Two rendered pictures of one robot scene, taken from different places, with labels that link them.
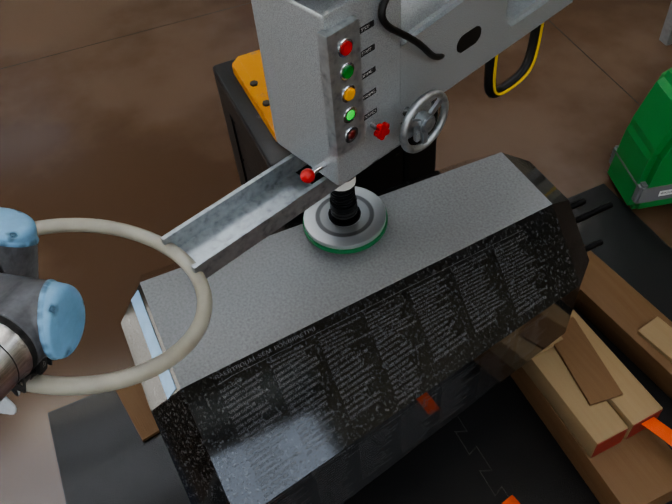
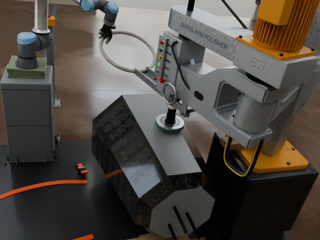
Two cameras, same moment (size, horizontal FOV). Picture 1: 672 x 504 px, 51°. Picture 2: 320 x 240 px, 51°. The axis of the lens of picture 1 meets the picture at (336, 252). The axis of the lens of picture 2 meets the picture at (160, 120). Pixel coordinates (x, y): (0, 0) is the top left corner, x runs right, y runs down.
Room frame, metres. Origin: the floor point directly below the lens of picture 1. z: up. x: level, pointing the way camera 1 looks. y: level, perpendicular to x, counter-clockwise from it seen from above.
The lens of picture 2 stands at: (1.09, -2.17, 2.19)
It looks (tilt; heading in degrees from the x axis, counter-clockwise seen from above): 31 degrees down; 88
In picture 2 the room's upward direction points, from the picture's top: 9 degrees clockwise
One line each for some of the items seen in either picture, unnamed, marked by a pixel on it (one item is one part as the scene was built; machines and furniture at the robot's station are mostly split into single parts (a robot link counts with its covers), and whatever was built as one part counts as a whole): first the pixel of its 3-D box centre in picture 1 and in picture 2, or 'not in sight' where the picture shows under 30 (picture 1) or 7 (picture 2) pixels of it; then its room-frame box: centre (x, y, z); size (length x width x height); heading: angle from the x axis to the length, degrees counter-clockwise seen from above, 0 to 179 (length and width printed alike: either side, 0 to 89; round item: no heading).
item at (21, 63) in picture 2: not in sight; (27, 59); (-0.04, 0.51, 0.98); 0.19 x 0.19 x 0.10
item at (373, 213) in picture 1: (344, 216); (169, 121); (1.23, -0.03, 0.89); 0.21 x 0.21 x 0.01
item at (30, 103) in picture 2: not in sight; (31, 114); (-0.04, 0.51, 0.43); 0.50 x 0.50 x 0.85; 16
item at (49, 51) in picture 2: not in sight; (50, 63); (-0.17, 1.46, 0.54); 0.20 x 0.20 x 1.09; 20
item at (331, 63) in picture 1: (343, 90); (161, 57); (1.10, -0.05, 1.39); 0.08 x 0.03 x 0.28; 128
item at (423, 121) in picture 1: (412, 115); (173, 93); (1.21, -0.20, 1.22); 0.15 x 0.10 x 0.15; 128
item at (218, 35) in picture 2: not in sight; (226, 42); (1.45, -0.31, 1.63); 0.96 x 0.25 x 0.17; 128
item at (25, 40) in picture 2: not in sight; (27, 44); (-0.03, 0.52, 1.11); 0.17 x 0.15 x 0.18; 70
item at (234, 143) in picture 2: not in sight; (235, 142); (1.75, -0.05, 0.81); 0.20 x 0.10 x 0.05; 28
